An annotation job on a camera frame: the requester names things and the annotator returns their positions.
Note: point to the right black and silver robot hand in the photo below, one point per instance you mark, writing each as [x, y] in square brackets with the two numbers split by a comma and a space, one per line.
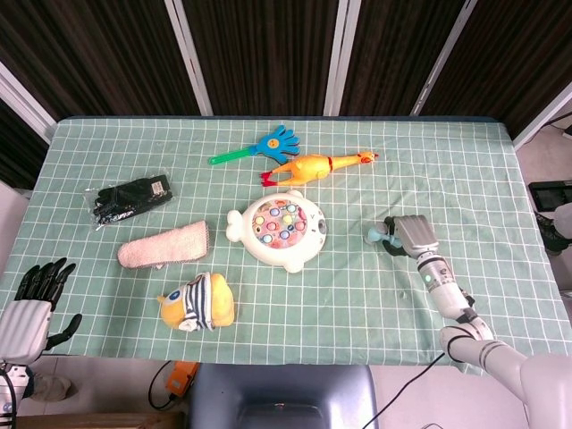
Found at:
[418, 234]

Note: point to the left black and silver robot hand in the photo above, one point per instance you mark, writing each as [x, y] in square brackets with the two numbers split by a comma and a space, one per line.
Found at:
[24, 330]

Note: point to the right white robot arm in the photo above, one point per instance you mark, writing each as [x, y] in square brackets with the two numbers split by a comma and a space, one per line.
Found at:
[447, 290]

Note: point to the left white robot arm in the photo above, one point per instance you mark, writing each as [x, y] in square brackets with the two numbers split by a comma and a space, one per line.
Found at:
[13, 380]

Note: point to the wooden board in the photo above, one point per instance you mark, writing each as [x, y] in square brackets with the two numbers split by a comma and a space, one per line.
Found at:
[89, 421]

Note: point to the white fishing game toy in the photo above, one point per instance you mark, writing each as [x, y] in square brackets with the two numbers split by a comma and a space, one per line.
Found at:
[277, 250]

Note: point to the blue hand clapper toy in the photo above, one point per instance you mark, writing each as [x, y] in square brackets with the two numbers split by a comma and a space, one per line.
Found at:
[275, 144]

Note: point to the grey shoe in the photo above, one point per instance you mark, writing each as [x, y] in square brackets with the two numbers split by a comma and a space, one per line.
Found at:
[53, 388]

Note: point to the green checked tablecloth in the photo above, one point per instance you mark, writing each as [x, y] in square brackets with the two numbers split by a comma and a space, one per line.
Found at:
[335, 313]

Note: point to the yellow rubber chicken toy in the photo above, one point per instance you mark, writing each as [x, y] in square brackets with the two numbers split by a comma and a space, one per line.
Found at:
[306, 169]

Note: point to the dark shoe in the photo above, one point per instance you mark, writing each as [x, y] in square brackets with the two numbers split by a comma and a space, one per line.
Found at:
[547, 234]

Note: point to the black monitor box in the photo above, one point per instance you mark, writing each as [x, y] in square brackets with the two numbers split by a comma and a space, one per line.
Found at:
[552, 194]

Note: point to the pink towel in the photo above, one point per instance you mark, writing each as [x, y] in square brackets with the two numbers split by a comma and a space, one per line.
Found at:
[165, 246]

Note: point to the orange device under table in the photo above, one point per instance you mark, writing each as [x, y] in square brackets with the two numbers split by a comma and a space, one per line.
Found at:
[182, 377]

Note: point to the black gloves in plastic bag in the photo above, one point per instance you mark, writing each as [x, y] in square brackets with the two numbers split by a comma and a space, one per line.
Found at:
[129, 199]

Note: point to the yellow plush toy striped shirt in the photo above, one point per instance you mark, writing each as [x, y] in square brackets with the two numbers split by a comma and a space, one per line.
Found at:
[219, 304]

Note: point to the grey-blue robot torso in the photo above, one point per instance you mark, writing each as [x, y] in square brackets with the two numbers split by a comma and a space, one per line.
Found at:
[281, 397]

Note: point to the white partition post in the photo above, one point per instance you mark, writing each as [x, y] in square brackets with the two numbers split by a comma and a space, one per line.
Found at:
[442, 58]
[22, 100]
[342, 58]
[543, 118]
[190, 58]

